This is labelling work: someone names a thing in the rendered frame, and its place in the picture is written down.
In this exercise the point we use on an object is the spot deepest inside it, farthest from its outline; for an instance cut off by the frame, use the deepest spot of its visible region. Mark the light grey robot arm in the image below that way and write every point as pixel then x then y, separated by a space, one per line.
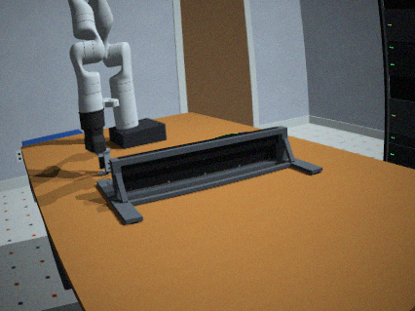
pixel 92 21

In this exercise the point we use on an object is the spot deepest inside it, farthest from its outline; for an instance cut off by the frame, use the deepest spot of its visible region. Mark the dark grey rack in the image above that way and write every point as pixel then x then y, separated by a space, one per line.
pixel 214 164

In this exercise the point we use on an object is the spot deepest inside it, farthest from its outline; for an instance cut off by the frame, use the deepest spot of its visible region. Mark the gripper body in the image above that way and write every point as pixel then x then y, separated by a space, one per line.
pixel 92 119

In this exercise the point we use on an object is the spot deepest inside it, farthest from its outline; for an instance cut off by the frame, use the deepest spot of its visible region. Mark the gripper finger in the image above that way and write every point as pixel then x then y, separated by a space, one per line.
pixel 106 156
pixel 100 160

